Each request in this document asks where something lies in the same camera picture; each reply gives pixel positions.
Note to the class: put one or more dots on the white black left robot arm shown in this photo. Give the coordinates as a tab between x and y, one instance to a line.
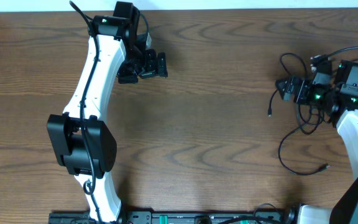
80	138

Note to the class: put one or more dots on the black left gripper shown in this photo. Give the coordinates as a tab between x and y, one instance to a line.
152	68

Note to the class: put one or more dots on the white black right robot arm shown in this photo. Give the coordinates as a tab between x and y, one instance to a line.
332	94

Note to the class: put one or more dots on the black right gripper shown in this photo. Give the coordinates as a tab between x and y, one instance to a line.
302	85

